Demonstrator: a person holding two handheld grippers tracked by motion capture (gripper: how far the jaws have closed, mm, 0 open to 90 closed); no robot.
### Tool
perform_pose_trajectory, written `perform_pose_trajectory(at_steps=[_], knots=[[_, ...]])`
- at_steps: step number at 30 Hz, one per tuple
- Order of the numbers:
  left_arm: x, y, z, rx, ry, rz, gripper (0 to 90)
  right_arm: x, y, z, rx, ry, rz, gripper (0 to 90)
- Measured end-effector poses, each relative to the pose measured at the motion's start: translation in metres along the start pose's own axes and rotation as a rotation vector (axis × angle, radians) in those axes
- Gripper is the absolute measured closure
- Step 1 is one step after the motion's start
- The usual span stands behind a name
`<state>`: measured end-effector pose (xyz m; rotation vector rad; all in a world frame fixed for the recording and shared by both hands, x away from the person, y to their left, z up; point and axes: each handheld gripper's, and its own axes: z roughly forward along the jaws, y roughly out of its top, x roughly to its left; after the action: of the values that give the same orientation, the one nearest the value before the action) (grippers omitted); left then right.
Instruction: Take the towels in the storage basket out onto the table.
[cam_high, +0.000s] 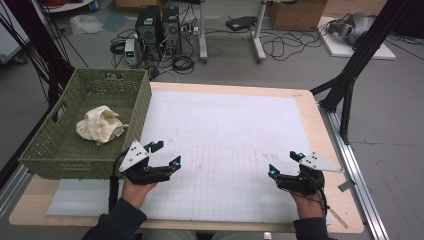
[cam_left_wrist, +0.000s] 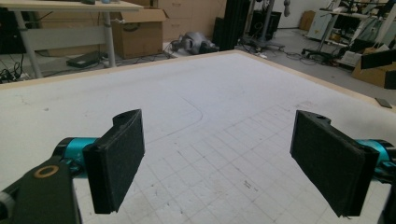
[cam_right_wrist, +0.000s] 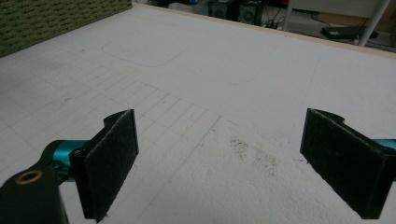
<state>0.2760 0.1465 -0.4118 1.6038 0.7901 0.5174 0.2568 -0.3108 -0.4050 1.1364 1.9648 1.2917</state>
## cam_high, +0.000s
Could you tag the white desk leg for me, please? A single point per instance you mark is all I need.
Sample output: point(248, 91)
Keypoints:
point(202, 33)
point(258, 36)

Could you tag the clear plastic bag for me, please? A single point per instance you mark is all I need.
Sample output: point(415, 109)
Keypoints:
point(86, 24)

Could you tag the person's left hand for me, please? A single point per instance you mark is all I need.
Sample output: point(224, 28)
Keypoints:
point(135, 193)

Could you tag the cream printed cloth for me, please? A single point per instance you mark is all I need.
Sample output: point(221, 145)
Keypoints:
point(100, 125)

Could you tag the aluminium rail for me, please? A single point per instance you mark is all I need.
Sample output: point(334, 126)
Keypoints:
point(13, 190)
point(358, 186)

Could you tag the large black computer tower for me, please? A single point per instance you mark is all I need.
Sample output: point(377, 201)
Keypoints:
point(148, 33)

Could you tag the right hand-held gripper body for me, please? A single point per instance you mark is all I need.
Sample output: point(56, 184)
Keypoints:
point(301, 183)

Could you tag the grey headset device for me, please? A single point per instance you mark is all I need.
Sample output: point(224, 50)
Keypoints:
point(356, 26)

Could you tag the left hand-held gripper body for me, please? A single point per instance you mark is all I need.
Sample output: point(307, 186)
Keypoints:
point(133, 156)

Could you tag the person's right hand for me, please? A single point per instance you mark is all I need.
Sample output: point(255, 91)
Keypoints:
point(308, 206)

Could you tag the thin wooden stick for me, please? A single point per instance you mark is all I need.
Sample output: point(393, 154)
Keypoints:
point(338, 217)

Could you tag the grey power supply box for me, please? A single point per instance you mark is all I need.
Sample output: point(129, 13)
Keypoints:
point(130, 51)

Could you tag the slim black computer tower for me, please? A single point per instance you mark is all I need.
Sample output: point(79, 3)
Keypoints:
point(171, 31)

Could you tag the black flat device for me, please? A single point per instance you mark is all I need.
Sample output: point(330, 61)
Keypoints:
point(241, 22)

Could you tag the grey metal bracket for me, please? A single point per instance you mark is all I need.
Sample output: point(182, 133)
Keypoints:
point(346, 185)

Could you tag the green woven basket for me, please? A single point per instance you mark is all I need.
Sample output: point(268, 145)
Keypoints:
point(60, 150)

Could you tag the white grid mat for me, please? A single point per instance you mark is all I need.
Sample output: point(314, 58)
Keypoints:
point(220, 133)

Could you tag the white cabinet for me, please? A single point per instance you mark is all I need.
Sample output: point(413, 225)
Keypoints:
point(8, 43)

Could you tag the brown cardboard box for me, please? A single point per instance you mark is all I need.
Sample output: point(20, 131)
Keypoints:
point(296, 15)

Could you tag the black metal frame stand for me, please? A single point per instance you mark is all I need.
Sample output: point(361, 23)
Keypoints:
point(43, 50)
point(363, 50)

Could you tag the white floor board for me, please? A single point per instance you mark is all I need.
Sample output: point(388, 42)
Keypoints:
point(340, 48)

